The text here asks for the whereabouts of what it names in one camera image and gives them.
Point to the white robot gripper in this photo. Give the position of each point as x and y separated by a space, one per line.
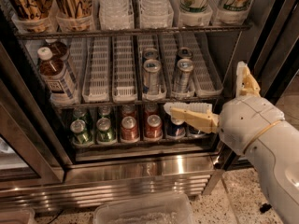
248 120

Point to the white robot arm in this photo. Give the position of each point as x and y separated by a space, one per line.
275 157

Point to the white empty shelf tray right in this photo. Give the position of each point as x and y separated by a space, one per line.
206 80

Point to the white empty shelf tray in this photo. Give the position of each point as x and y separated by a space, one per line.
96 81
124 87
206 80

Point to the blue soda can front right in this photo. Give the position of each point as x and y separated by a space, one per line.
195 132

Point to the blue soda can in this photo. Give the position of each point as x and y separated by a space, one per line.
195 132
175 128

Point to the silver slim can right front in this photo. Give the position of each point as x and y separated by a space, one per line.
182 75

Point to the silver slim can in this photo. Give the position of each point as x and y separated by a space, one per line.
184 53
151 76
149 53
182 75

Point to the blue soda can front left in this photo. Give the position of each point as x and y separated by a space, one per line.
175 128

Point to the silver slim can right rear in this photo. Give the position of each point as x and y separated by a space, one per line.
184 53

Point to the red soda can front right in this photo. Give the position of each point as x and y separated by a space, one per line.
153 127

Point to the red soda can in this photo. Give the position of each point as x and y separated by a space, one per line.
153 127
129 129

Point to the silver slim can left front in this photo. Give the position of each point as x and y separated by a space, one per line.
151 76

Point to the silver slim can left rear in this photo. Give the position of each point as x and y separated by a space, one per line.
149 53

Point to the red soda can front left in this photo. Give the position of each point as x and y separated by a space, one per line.
129 129

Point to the white empty shelf tray middle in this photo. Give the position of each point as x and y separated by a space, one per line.
124 87

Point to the green soda can front right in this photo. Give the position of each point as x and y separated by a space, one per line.
104 131

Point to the green soda can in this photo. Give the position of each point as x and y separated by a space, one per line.
80 131
104 131

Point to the white empty shelf tray left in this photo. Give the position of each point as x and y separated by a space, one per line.
96 81

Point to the stainless steel fridge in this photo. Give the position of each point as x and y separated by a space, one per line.
56 174

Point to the green soda can front left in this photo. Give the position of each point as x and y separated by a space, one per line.
80 131

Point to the brown patterned can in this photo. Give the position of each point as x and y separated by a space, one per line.
73 0
32 10

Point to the brown patterned can far left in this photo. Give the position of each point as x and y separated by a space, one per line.
32 10

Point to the clear water bottle right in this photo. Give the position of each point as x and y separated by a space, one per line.
155 14

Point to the clear water bottle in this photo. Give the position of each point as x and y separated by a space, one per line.
155 14
115 14

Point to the black tripod leg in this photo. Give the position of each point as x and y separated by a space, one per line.
265 207

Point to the clear plastic bin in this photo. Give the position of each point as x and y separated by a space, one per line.
165 208

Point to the clear water bottle left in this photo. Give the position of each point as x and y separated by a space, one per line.
115 14

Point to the brown tea bottle rear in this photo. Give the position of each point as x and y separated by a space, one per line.
61 50

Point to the brown tea bottle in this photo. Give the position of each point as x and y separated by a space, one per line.
56 76
61 50

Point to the brown tea bottle front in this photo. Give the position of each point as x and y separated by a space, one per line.
56 76

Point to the clear plastic bin corner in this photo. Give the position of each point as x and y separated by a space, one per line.
23 216

